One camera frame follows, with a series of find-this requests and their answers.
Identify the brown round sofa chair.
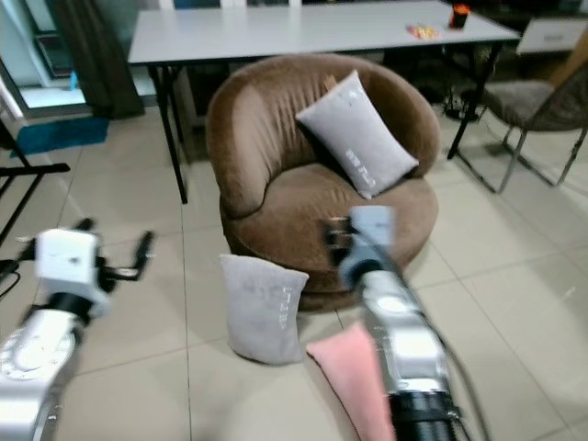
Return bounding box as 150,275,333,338
206,53,440,311

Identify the blue floor mat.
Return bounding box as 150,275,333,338
14,117,109,156

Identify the grey pillow with white print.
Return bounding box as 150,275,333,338
220,254,310,366
296,70,420,200

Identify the pink pillow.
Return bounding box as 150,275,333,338
306,322,398,441

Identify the black metal stand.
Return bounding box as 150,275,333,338
0,119,72,247

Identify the dark grey curtain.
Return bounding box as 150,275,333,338
51,0,144,121

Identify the colourful snack packet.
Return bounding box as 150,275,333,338
404,23,441,40

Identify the grey chair with metal legs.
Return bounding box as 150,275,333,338
478,37,588,195

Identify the small grey table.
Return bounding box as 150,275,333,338
516,17,588,57

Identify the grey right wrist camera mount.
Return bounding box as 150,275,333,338
338,206,395,288

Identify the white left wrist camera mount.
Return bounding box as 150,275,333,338
36,230,101,294

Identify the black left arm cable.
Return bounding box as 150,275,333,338
0,241,43,280

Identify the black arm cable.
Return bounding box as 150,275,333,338
0,241,43,280
386,266,490,441

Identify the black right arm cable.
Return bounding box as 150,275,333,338
386,266,490,441

